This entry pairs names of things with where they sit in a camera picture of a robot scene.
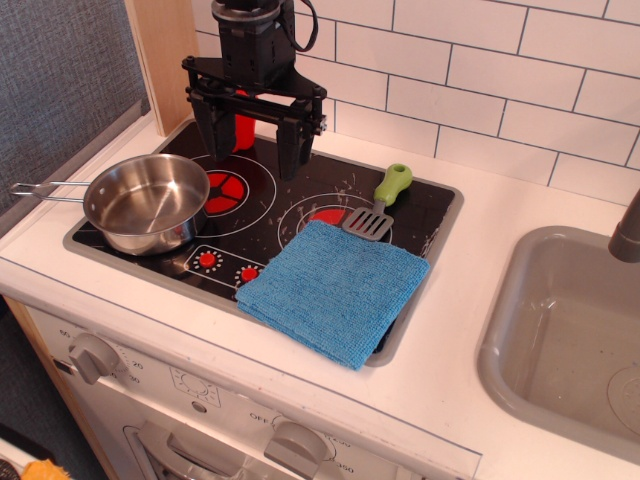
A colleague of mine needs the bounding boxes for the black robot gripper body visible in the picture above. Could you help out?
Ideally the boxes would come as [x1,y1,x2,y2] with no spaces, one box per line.
[182,9,327,135]

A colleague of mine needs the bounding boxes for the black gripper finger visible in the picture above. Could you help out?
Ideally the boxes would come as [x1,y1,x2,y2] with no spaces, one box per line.
[276,118,315,180]
[189,93,236,161]

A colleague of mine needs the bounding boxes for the silver metal pan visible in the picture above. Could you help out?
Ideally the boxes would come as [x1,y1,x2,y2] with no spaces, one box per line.
[9,153,210,256]

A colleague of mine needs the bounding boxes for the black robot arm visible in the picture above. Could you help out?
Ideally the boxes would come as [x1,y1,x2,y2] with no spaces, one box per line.
[182,1,327,180]

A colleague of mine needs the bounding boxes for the black toy stove top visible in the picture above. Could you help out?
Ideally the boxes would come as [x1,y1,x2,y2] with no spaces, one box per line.
[62,118,465,369]

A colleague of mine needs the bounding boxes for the red toy bell pepper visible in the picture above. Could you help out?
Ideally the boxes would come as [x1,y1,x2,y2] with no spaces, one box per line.
[233,114,256,153]

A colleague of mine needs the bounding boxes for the blue folded cloth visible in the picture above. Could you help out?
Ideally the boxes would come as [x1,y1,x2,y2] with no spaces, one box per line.
[236,221,430,370]

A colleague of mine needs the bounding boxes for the grey left oven knob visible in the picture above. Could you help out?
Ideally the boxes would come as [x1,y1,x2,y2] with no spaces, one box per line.
[69,333,120,385]

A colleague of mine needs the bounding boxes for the grey oven knob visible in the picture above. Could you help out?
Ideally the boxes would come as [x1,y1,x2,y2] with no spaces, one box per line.
[69,333,120,385]
[264,422,328,479]

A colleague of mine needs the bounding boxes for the white toy oven front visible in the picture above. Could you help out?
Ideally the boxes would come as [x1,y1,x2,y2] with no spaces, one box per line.
[27,308,480,479]

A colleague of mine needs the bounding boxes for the grey right oven knob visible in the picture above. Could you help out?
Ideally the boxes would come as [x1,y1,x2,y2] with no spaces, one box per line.
[264,422,328,479]

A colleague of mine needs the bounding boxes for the grey toy sink basin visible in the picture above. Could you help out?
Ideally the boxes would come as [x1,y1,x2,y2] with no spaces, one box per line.
[478,226,639,463]

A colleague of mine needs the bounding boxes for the grey faucet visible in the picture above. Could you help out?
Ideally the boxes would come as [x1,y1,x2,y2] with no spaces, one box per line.
[608,191,640,263]

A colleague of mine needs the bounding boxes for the orange fuzzy object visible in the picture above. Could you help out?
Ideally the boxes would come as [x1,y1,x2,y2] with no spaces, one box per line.
[1,457,72,480]

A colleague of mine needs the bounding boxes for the wooden side post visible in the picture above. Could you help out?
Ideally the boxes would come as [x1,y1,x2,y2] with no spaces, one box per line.
[124,0,199,137]

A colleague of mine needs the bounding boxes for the green handled grey spatula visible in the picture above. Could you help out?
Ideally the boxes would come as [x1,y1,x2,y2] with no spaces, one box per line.
[341,164,413,241]

